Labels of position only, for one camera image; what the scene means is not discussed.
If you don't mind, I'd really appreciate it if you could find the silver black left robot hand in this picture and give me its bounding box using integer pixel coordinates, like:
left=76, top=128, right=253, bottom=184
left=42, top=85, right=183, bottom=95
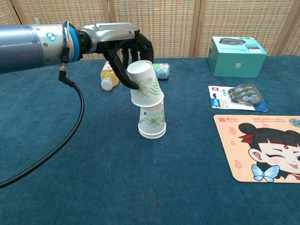
left=78, top=22, right=155, bottom=91

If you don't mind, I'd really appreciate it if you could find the paper cup green fern print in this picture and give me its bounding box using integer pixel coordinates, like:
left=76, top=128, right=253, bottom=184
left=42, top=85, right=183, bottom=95
left=126, top=60, right=165, bottom=108

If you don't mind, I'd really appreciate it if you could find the paper cup green flower print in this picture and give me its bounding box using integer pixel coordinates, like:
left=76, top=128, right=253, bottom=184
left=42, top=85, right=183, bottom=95
left=137, top=100, right=167, bottom=138

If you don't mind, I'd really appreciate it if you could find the yellow tea plastic bottle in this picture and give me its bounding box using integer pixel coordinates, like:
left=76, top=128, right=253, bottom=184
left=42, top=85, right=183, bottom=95
left=100, top=61, right=121, bottom=91

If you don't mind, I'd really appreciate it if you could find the blue drink can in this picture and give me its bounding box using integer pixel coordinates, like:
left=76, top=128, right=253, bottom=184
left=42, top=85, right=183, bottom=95
left=152, top=63, right=170, bottom=81

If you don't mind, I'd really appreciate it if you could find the woven bamboo folding screen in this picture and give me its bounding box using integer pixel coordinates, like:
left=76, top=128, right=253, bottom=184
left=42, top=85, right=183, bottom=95
left=0, top=0, right=300, bottom=63

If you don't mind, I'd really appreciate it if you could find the paper cup blue flower print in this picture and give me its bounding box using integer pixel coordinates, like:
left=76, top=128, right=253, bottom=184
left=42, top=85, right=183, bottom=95
left=138, top=130, right=166, bottom=140

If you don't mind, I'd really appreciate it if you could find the correction tape blister pack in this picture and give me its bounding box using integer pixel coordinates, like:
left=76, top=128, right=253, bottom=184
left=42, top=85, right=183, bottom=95
left=208, top=84, right=269, bottom=113

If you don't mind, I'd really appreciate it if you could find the teal speaker box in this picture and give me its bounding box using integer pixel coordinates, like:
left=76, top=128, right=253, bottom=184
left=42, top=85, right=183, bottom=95
left=207, top=36, right=267, bottom=78

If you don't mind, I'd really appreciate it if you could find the dark blue table cloth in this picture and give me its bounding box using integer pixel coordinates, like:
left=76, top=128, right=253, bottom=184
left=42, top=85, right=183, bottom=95
left=0, top=55, right=300, bottom=225

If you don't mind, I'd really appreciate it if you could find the cartoon girl mouse pad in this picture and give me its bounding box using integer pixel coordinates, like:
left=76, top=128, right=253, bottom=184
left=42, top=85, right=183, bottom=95
left=213, top=114, right=300, bottom=183

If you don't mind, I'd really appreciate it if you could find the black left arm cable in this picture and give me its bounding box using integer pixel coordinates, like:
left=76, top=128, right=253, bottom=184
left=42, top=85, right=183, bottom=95
left=0, top=45, right=85, bottom=189

